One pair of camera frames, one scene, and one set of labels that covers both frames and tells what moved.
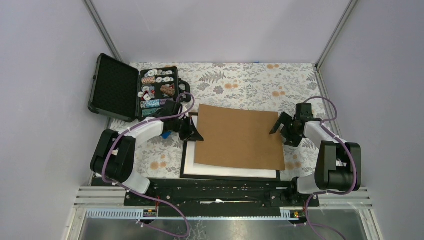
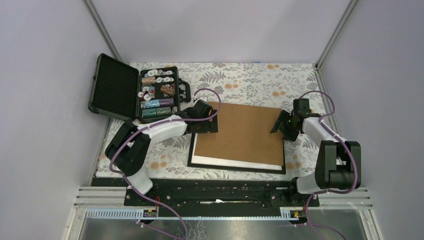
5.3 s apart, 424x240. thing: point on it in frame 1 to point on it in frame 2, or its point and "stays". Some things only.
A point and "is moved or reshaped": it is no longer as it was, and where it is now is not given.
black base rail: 220,198 stays
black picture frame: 189,169 is moved or reshaped
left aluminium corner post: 92,11 stays
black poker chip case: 132,95 stays
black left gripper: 191,133 to 211,126
